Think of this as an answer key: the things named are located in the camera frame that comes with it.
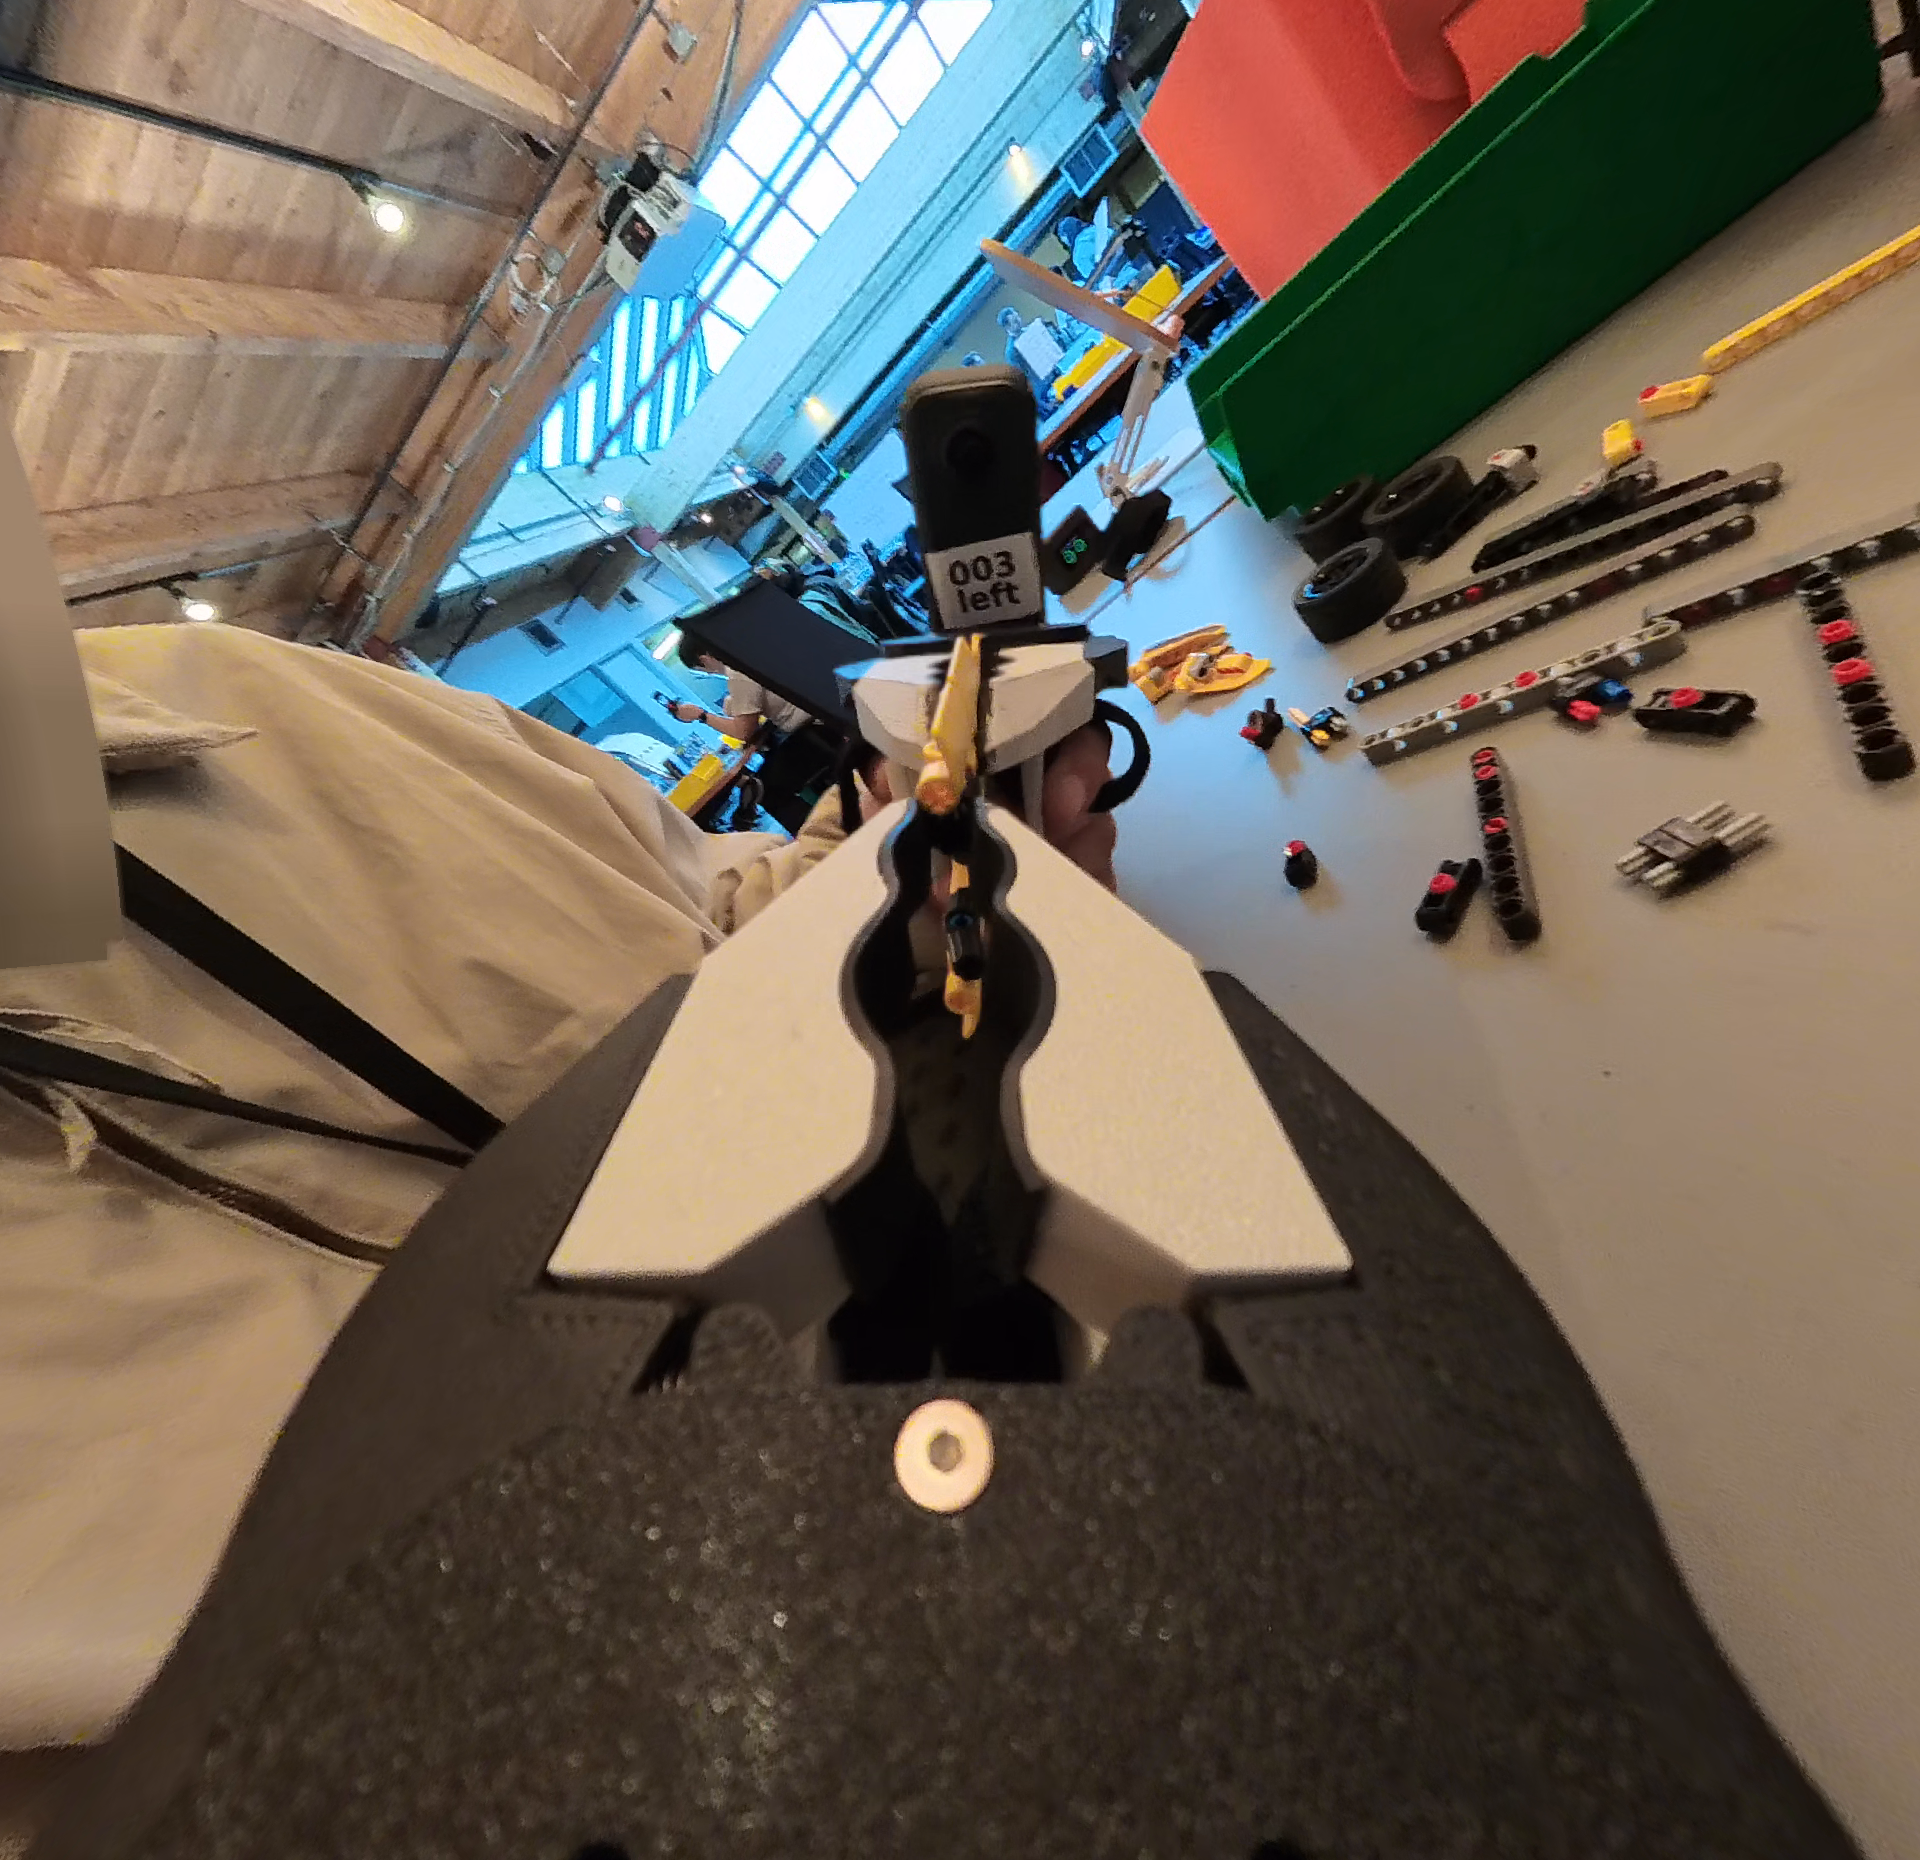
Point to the long yellow toy beam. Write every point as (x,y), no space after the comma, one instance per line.
(1814,301)

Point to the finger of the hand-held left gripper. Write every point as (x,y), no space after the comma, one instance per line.
(893,720)
(1036,704)

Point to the black toy wheel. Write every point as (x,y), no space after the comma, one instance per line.
(1420,498)
(1336,519)
(1352,589)

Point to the short grey beam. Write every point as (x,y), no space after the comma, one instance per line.
(1783,573)

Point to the small yellow brick red pin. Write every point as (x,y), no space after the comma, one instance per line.
(1676,394)
(1621,444)

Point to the yellow curved panel pieces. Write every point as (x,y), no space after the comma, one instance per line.
(1201,665)

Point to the wooden desk lamp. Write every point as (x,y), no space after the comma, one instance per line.
(1137,538)

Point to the person's left forearm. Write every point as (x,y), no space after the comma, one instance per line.
(781,870)

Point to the grey white small brick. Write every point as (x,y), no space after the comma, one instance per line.
(1513,468)

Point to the person's beige jacket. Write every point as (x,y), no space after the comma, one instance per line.
(375,839)

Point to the thin orange rod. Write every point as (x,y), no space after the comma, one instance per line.
(1181,542)

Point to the short black brick red pin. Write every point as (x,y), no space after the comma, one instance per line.
(1693,709)
(1446,898)

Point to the red plastic tote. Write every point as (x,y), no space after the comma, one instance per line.
(1321,105)

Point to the black beam two red pins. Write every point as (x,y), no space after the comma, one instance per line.
(1860,683)

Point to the ceiling mounted device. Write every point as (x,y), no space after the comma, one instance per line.
(647,220)

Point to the green storage bin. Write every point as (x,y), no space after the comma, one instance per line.
(1576,225)

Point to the light grey long toy beam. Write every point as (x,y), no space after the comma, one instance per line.
(1517,701)

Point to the ceiling spotlight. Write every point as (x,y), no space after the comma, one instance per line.
(389,217)
(196,609)

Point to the black beam three red pins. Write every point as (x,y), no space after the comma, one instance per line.
(1503,847)

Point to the grey desk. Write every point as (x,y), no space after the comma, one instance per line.
(1649,1141)

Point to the person's left hand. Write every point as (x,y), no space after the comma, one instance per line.
(1077,812)

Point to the tiny black red pin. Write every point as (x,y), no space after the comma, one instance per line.
(1300,866)
(1263,723)

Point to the black device green light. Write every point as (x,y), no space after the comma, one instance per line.
(1074,551)

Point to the tiny yellow black blue brick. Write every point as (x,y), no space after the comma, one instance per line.
(1321,727)

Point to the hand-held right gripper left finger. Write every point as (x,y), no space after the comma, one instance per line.
(705,1110)

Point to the blue red pin cluster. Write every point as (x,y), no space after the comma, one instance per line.
(1592,698)

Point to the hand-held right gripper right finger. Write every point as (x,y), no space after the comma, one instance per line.
(1169,1127)

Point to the dark grey long toy beam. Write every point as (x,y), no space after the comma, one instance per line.
(1500,658)

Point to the black double toy beam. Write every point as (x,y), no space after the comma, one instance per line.
(1629,512)

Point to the grey black axle connector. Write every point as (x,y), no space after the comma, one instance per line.
(1693,847)

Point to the yellow beam assembly with pins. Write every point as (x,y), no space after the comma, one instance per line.
(948,736)

